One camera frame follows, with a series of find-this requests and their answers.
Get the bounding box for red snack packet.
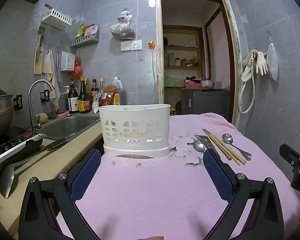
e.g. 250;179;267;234
84;24;99;36

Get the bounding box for clear plastic bag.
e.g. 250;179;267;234
92;92;103;113

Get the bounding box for clear bag of dried goods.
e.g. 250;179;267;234
110;7;136;40

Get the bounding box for metal ladle black handle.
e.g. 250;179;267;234
0;137;68;199

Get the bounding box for metal skimmer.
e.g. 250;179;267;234
56;52;68;100

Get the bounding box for oil jug yellow cap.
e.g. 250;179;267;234
111;76;124;106

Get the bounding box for wooden chopstick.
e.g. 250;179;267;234
213;134;247;161
202;129;241;165
204;129;246;164
209;139;232;161

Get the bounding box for red plastic bag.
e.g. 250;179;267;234
73;59;82;79

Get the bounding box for wooden cutting board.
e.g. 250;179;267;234
33;46;44;75

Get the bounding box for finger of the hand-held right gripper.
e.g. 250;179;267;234
279;144;300;167

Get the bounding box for beige hanging towel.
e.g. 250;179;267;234
42;49;61;108

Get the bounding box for wooden door frame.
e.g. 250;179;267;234
155;0;242;128

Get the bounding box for white plastic utensil basket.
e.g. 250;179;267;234
98;104;171;159

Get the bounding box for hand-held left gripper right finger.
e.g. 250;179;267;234
202;149;285;240

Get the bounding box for orange spice bag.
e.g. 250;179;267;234
99;85;117;107

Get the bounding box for chrome faucet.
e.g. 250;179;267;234
28;79;55;132

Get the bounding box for dark bottle white label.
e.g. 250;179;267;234
68;79;79;114

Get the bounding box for cream rubber gloves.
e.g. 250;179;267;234
241;49;268;82

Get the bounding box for white shower hose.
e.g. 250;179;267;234
238;57;257;114

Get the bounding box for white mesh bag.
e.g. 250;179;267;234
266;34;279;81

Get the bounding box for wooden shelf unit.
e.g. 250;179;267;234
162;25;206;88

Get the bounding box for pink cloth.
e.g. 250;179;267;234
185;80;203;89

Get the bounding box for steel sink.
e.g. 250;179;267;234
36;114;101;141

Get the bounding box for pink floral blanket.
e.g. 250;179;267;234
56;112;300;240

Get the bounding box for grey wall shelf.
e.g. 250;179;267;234
70;33;100;48

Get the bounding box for induction cooker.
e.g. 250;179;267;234
0;127;47;170

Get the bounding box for white perforated wall box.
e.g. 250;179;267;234
61;51;77;72

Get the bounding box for metal spoon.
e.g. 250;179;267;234
222;133;252;161
193;140;206;153

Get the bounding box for dark sauce bottle red cap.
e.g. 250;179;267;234
91;79;99;102

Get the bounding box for white cable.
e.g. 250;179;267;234
152;48;158;105

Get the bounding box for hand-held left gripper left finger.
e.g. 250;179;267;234
19;148;102;240

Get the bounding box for white wall basket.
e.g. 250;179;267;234
41;9;73;27

